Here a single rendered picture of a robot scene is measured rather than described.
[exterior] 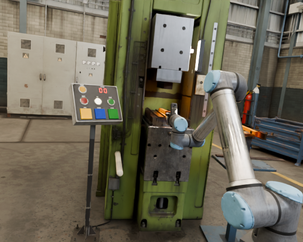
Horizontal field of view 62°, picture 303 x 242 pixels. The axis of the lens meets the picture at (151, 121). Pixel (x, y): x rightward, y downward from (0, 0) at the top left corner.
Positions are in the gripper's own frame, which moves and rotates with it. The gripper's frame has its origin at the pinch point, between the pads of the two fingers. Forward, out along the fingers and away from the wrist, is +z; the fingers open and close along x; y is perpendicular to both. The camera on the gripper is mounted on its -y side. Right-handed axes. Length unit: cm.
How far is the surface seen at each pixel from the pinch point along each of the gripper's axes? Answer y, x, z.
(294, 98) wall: 3, 626, 635
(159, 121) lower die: 8.1, -6.0, 2.9
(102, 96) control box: -10, -52, -9
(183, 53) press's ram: -47.3, 7.1, 3.8
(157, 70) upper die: -31.8, -11.6, 3.5
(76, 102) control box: -6, -69, -20
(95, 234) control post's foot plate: 102, -51, -6
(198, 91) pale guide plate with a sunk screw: -17.8, 27.5, 15.3
